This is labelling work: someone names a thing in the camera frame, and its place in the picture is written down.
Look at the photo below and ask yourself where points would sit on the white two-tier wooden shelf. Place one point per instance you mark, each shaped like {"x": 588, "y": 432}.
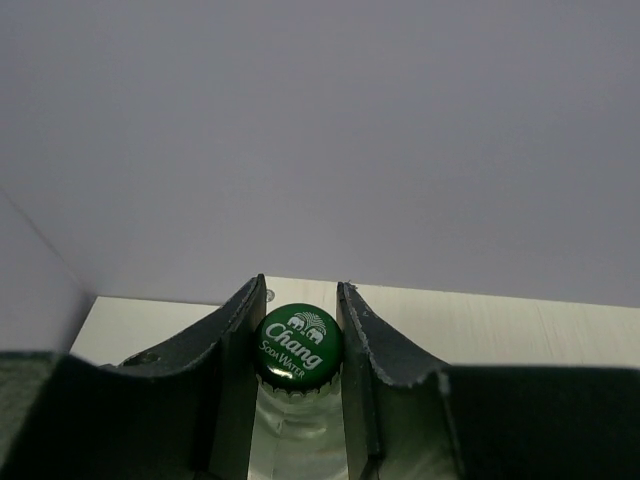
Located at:
{"x": 459, "y": 328}

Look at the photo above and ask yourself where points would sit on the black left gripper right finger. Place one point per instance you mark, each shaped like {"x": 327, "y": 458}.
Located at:
{"x": 410, "y": 415}

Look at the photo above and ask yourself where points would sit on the clear Chang soda water bottle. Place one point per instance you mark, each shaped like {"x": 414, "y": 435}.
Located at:
{"x": 298, "y": 428}

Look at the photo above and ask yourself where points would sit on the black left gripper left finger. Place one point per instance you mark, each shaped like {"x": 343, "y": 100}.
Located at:
{"x": 181, "y": 409}

